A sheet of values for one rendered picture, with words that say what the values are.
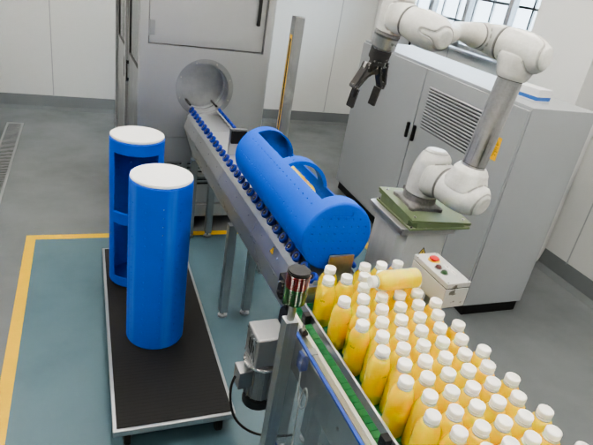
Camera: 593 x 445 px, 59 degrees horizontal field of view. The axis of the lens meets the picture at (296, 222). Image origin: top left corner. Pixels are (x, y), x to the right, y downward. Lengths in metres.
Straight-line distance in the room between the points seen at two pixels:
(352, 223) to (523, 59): 0.87
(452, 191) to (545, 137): 1.25
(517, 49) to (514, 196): 1.48
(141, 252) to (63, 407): 0.80
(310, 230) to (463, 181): 0.74
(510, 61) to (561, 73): 2.32
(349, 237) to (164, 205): 0.84
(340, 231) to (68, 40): 5.26
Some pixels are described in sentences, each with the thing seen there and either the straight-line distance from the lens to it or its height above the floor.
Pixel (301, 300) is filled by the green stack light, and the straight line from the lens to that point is 1.41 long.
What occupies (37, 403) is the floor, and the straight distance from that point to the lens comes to 2.81.
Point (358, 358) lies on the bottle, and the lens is 1.61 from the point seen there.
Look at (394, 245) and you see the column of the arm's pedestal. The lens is 2.47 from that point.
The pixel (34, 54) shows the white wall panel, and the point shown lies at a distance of 6.84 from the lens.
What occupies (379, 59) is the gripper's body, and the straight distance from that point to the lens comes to 1.93.
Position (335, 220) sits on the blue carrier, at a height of 1.17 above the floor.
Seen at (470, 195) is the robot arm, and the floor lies 1.23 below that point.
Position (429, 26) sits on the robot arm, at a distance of 1.77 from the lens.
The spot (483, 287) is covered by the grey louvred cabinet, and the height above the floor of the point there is 0.22.
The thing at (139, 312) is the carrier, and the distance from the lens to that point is 2.68.
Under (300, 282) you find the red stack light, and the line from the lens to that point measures 1.38.
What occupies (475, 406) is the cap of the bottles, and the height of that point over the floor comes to 1.08.
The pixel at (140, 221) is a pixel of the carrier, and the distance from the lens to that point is 2.42.
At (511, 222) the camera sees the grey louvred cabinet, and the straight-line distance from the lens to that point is 3.62.
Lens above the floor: 1.97
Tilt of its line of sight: 26 degrees down
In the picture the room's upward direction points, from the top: 10 degrees clockwise
